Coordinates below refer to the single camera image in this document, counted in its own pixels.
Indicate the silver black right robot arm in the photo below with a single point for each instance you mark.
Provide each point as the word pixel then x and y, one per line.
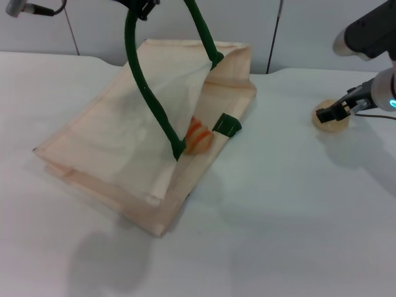
pixel 365 31

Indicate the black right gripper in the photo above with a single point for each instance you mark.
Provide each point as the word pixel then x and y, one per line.
pixel 360 97

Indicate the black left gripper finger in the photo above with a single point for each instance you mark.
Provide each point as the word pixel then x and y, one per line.
pixel 125 3
pixel 147 6

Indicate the round egg yolk pastry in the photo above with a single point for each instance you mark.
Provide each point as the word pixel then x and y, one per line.
pixel 332 126

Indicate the beige canvas tote bag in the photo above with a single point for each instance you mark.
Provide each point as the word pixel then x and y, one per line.
pixel 108 142

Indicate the orange striped bread loaf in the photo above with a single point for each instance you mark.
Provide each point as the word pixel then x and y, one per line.
pixel 201 140

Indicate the dark green vegetable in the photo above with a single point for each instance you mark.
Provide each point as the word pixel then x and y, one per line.
pixel 131 58

